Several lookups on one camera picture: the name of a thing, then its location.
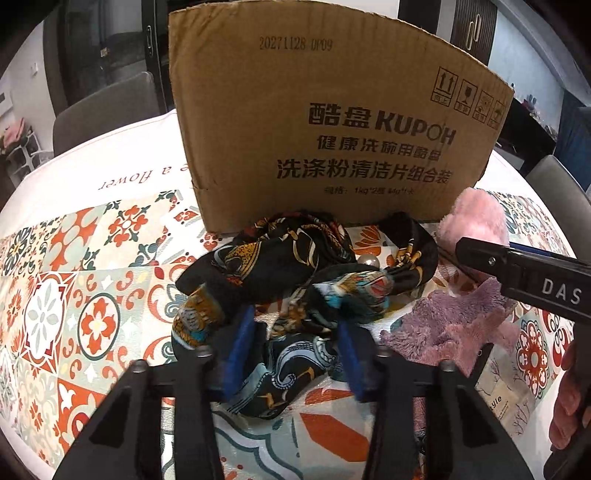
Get purple fluffy cloth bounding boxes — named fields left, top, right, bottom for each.
left=381, top=277, right=521, bottom=366

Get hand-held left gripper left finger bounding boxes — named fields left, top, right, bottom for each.
left=53, top=305, right=258, bottom=480

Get black patterned silk scarf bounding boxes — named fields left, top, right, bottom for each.
left=172, top=210, right=438, bottom=420

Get dark sliding glass doors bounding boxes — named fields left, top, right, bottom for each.
left=44, top=0, right=172, bottom=112

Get person's right hand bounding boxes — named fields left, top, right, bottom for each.
left=549, top=340, right=591, bottom=456

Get blue curtain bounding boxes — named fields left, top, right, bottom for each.
left=556, top=88, right=591, bottom=195

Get grey fabric pouch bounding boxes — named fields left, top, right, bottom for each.
left=478, top=340, right=563, bottom=440

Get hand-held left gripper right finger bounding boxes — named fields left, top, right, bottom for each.
left=335, top=322, right=527, bottom=480

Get pink fluffy sock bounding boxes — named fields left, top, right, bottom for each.
left=436, top=188, right=511, bottom=296

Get grey dining chair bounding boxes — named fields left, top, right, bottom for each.
left=525, top=154, right=591, bottom=205
left=52, top=71, right=161, bottom=158

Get white storage rack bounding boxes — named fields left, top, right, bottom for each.
left=0, top=116, right=52, bottom=186

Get brown cardboard box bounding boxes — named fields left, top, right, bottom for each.
left=168, top=7, right=515, bottom=234

